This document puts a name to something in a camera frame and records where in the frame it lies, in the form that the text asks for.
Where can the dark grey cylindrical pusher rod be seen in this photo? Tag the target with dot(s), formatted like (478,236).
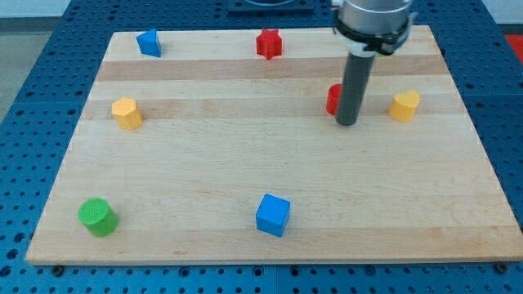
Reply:
(355,78)

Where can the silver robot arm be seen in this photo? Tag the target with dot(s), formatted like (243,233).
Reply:
(367,28)

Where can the red star block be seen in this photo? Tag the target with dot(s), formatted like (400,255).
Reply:
(269,43)

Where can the red cylinder block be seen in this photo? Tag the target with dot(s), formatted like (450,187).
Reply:
(333,98)

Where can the yellow heart block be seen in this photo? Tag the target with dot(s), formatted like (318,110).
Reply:
(404,105)

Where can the blue cube block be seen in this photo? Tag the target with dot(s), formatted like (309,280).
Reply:
(272,215)

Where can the wooden board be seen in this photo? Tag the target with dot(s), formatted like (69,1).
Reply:
(223,126)

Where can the blue triangle block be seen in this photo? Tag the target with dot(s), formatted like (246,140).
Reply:
(149,44)

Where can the yellow hexagon block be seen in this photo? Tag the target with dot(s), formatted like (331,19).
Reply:
(127,114)

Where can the green cylinder block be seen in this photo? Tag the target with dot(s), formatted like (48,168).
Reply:
(98,217)

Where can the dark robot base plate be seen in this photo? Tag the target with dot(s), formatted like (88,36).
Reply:
(241,6)

